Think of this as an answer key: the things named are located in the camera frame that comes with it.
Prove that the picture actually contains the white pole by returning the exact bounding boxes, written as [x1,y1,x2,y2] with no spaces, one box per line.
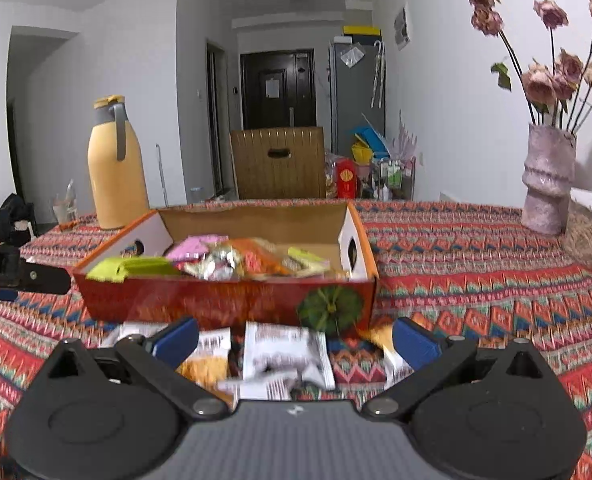
[156,144,169,207]

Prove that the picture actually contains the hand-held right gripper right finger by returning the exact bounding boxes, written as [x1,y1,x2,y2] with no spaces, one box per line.
[361,316,562,423]

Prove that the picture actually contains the small green snack packet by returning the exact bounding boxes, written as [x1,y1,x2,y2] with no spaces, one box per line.
[287,246,329,273]

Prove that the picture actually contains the yellow thermos jug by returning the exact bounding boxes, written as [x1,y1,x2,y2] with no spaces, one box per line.
[86,95,151,231]

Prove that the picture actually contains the red cardboard box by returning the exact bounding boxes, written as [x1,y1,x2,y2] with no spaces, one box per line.
[72,200,379,337]

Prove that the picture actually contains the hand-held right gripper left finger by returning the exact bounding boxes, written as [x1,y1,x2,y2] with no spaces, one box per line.
[36,316,231,421]

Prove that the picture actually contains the glass cup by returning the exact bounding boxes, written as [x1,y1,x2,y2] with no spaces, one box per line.
[50,180,80,232]

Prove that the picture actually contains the blue rolled mat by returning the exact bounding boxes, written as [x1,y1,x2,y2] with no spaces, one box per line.
[353,125,389,156]

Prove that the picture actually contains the white yellow crisp packet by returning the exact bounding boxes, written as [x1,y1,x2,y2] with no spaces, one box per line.
[178,327,233,391]

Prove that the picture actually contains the clear jar of seeds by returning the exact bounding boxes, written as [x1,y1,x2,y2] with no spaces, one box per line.
[563,187,592,271]

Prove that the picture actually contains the grey refrigerator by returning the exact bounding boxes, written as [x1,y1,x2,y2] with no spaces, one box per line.
[329,40,387,153]

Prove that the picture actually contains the brown chair back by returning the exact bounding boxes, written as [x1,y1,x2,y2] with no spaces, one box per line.
[230,126,327,200]

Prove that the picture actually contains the orange bread packet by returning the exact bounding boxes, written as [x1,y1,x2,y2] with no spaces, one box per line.
[236,237,297,278]

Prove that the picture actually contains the pink vase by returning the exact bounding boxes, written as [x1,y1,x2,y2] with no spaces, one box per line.
[520,122,577,236]

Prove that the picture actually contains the large green snack packet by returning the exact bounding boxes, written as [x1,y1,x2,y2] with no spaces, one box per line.
[86,256,181,283]

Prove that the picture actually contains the dried rose bunch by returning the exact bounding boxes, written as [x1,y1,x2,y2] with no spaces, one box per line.
[465,0,592,133]

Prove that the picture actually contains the silver snack packet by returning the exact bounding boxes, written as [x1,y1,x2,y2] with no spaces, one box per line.
[183,245,247,281]

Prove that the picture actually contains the pink snack packet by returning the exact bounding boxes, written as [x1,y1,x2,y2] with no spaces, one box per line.
[166,235,229,263]

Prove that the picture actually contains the pink decorative grass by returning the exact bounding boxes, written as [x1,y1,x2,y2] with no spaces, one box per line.
[397,110,419,161]

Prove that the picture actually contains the hanging umbrella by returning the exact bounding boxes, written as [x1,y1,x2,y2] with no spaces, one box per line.
[370,41,387,110]

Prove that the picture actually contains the red gift box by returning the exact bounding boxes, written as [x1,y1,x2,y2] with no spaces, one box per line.
[335,157,361,200]

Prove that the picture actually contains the dark door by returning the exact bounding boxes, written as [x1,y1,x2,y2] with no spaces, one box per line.
[240,50,317,131]

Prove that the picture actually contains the black bag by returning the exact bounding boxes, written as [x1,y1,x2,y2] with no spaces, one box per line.
[0,193,37,248]

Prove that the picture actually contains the white brown printed snack packet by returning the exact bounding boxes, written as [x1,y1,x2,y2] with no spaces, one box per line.
[242,321,337,392]

